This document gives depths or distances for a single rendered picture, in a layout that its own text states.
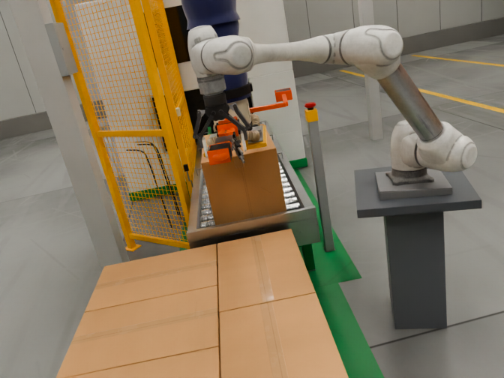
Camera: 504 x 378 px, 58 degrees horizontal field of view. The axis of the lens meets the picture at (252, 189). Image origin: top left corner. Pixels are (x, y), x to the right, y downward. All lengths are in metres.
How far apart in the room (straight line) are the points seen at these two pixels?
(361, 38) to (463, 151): 0.64
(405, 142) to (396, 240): 0.46
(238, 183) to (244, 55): 1.19
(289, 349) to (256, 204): 1.03
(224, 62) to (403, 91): 0.74
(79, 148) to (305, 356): 2.04
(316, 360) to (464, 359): 0.98
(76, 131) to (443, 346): 2.39
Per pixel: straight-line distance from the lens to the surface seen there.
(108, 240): 3.27
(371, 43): 1.63
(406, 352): 2.41
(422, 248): 2.27
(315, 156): 2.93
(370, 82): 5.33
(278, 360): 1.60
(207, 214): 2.74
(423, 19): 12.52
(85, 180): 3.13
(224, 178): 2.39
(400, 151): 2.13
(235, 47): 1.31
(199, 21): 2.02
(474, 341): 2.49
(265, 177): 2.41
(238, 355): 1.65
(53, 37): 2.98
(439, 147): 1.95
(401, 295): 2.40
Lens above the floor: 1.62
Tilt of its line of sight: 21 degrees down
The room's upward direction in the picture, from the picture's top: 11 degrees counter-clockwise
